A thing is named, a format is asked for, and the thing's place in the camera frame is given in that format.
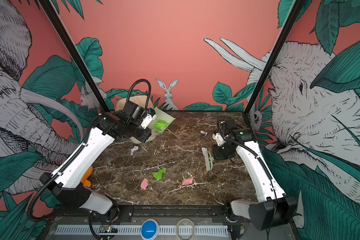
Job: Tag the black frame post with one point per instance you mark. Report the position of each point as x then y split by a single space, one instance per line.
288 24
54 18

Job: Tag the orange duck toy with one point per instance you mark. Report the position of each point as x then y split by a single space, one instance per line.
85 177

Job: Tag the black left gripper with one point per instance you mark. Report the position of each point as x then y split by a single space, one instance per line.
146 135

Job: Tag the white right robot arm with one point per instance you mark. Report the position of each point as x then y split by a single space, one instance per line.
273 208

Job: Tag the black right frame post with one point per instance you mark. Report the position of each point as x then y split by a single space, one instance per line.
288 24

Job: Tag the black left frame post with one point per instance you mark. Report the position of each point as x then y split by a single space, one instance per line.
54 18

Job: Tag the pale green hand brush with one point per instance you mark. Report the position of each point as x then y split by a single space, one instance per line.
208 159

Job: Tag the white crumpled scrap left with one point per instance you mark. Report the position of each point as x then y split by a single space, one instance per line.
133 150

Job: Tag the small circuit board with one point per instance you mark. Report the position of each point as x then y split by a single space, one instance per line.
108 229

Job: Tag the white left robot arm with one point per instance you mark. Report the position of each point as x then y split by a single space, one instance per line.
65 183

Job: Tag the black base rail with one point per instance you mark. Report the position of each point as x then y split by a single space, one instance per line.
218 213

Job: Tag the pink paper scrap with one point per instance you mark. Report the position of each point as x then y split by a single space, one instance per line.
144 184
188 182

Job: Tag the small green paper scrap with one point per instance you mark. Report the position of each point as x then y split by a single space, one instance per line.
160 125

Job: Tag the large green paper scrap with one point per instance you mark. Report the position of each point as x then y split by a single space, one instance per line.
159 175

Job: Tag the pale green dustpan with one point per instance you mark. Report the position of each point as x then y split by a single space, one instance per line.
161 115

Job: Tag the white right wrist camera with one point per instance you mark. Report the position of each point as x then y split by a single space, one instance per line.
219 139

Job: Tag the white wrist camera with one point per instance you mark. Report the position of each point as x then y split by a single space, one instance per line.
219 139
150 116

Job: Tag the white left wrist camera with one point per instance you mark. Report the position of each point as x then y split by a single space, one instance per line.
150 116

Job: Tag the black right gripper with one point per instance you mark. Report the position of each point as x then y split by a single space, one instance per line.
217 155

